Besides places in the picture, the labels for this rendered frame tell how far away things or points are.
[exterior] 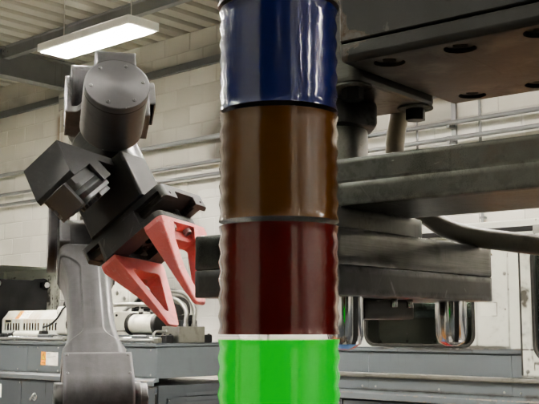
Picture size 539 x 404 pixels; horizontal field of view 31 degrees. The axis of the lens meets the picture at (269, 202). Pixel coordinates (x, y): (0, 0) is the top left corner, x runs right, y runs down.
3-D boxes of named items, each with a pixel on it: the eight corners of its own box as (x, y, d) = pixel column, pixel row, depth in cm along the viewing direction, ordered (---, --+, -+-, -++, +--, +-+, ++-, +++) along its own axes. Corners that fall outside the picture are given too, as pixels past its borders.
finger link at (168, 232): (194, 284, 80) (150, 195, 84) (135, 333, 82) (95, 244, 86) (241, 293, 85) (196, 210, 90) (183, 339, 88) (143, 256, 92)
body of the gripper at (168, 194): (167, 198, 83) (134, 134, 87) (87, 268, 87) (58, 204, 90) (211, 212, 89) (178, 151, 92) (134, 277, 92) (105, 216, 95)
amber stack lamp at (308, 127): (269, 230, 34) (269, 135, 34) (362, 223, 31) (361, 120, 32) (193, 221, 31) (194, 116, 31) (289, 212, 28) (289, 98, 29)
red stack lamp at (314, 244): (269, 333, 33) (269, 235, 34) (363, 333, 31) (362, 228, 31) (192, 334, 30) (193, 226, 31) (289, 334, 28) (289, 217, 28)
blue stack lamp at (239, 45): (269, 130, 34) (269, 37, 34) (361, 115, 32) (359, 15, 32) (194, 111, 31) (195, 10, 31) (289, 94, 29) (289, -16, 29)
